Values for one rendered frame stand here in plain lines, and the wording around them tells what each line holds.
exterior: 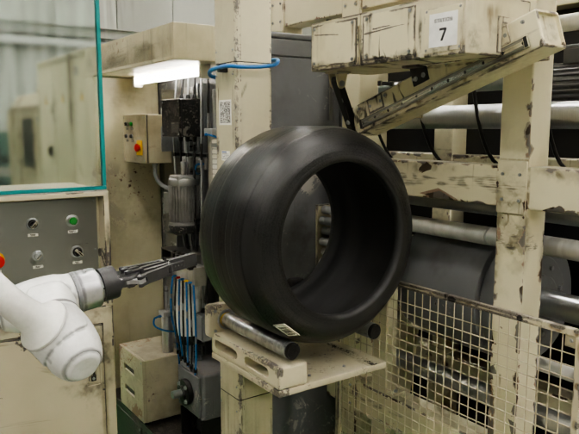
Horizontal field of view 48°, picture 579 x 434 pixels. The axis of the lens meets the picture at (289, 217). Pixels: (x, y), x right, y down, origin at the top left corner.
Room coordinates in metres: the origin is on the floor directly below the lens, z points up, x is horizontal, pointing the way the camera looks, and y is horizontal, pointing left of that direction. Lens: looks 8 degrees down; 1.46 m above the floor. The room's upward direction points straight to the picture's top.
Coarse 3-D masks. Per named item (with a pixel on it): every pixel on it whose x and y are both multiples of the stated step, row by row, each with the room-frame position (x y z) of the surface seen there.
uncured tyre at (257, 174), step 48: (288, 144) 1.58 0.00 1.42; (336, 144) 1.62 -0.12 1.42; (240, 192) 1.55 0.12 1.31; (288, 192) 1.53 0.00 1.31; (336, 192) 1.97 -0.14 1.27; (384, 192) 1.87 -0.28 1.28; (240, 240) 1.50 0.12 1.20; (336, 240) 1.97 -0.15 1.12; (384, 240) 1.89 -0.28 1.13; (240, 288) 1.53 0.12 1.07; (288, 288) 1.52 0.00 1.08; (336, 288) 1.92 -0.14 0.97; (384, 288) 1.71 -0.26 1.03; (336, 336) 1.64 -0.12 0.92
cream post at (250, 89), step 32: (224, 0) 1.96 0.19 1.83; (256, 0) 1.95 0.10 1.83; (224, 32) 1.96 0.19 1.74; (256, 32) 1.95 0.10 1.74; (256, 64) 1.95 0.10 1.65; (224, 96) 1.96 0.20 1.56; (256, 96) 1.95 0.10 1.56; (224, 128) 1.96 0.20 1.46; (256, 128) 1.95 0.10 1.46; (224, 384) 1.98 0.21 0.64; (256, 384) 1.94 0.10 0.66; (224, 416) 1.99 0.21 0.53; (256, 416) 1.94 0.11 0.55
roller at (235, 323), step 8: (224, 320) 1.82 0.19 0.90; (232, 320) 1.79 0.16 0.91; (240, 320) 1.77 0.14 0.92; (232, 328) 1.78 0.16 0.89; (240, 328) 1.74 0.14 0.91; (248, 328) 1.72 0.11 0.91; (256, 328) 1.70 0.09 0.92; (264, 328) 1.69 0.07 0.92; (248, 336) 1.71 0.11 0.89; (256, 336) 1.68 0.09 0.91; (264, 336) 1.65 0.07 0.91; (272, 336) 1.63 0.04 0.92; (280, 336) 1.63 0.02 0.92; (264, 344) 1.65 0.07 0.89; (272, 344) 1.61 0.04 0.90; (280, 344) 1.59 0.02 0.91; (288, 344) 1.57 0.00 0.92; (296, 344) 1.58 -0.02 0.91; (280, 352) 1.58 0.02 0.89; (288, 352) 1.56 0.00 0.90; (296, 352) 1.58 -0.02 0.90
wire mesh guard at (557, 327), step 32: (416, 288) 1.85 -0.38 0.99; (480, 320) 1.67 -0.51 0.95; (544, 320) 1.51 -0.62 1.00; (576, 352) 1.44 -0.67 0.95; (384, 384) 1.97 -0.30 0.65; (416, 384) 1.86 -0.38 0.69; (576, 384) 1.43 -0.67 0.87; (384, 416) 1.96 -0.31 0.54; (544, 416) 1.51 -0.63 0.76; (576, 416) 1.43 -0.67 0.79
